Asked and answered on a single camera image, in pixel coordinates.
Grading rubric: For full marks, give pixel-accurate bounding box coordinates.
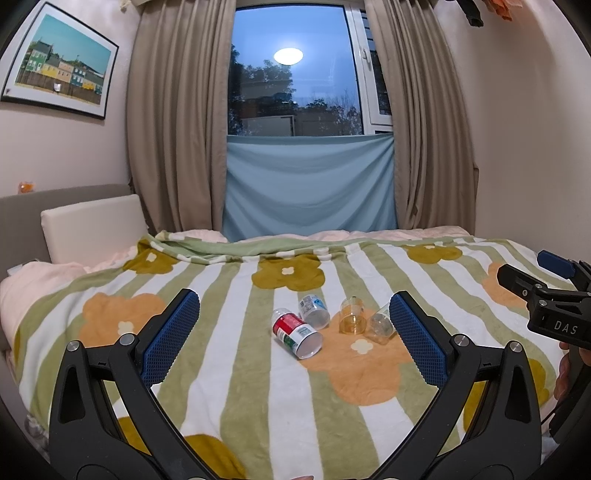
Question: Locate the person's right hand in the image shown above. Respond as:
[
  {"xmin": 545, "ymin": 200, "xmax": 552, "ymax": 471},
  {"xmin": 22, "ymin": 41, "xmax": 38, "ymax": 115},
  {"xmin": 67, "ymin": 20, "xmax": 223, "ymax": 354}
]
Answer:
[{"xmin": 554, "ymin": 342, "xmax": 591, "ymax": 401}]

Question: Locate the right beige curtain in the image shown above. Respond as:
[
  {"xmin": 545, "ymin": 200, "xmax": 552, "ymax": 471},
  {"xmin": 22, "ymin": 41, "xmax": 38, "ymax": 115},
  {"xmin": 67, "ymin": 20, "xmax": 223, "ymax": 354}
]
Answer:
[{"xmin": 365, "ymin": 1, "xmax": 479, "ymax": 232}]

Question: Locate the beige curtain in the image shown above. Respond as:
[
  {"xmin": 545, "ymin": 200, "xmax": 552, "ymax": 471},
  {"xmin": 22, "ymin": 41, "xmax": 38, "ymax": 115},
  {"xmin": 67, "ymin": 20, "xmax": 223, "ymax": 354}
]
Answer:
[
  {"xmin": 365, "ymin": 1, "xmax": 479, "ymax": 232},
  {"xmin": 126, "ymin": 1, "xmax": 236, "ymax": 232}
]

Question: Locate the white pillow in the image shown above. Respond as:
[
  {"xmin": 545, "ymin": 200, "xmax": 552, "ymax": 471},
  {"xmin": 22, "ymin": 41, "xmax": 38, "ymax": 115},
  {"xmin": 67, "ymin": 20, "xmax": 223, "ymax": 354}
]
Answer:
[{"xmin": 40, "ymin": 194, "xmax": 148, "ymax": 266}]

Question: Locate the green striped floral blanket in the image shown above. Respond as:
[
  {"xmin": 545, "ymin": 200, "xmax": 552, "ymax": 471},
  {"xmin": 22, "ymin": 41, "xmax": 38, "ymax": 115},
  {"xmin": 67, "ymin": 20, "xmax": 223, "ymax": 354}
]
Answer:
[{"xmin": 9, "ymin": 232, "xmax": 566, "ymax": 479}]

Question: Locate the grey bed headboard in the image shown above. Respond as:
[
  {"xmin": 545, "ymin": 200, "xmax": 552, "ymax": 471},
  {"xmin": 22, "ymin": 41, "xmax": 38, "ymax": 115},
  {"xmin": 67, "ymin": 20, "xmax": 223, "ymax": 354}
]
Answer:
[{"xmin": 0, "ymin": 184, "xmax": 131, "ymax": 280}]

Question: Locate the small orange figurine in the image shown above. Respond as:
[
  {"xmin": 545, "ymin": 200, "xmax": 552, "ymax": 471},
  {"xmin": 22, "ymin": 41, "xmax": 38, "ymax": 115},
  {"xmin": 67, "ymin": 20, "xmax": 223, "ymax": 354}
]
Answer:
[{"xmin": 18, "ymin": 182, "xmax": 35, "ymax": 194}]

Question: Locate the blue cloth under window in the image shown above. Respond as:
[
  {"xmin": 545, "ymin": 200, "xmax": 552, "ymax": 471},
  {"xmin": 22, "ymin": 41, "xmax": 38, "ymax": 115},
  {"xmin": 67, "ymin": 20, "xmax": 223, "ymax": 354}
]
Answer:
[{"xmin": 221, "ymin": 134, "xmax": 398, "ymax": 241}]

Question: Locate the left beige curtain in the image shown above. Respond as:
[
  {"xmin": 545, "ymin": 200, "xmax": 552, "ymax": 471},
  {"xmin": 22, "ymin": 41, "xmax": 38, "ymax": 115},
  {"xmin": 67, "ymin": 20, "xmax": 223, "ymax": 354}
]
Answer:
[{"xmin": 126, "ymin": 1, "xmax": 236, "ymax": 232}]

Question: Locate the framed houses picture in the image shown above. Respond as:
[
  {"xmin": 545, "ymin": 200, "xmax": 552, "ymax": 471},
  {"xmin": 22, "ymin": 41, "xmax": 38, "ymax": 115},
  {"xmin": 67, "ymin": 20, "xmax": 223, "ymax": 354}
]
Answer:
[{"xmin": 1, "ymin": 1, "xmax": 119, "ymax": 120}]

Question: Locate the window with white frame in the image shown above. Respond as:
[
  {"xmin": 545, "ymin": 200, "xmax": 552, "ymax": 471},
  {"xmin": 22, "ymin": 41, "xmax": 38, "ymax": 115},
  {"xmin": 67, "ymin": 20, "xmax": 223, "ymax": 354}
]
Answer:
[{"xmin": 228, "ymin": 1, "xmax": 393, "ymax": 137}]

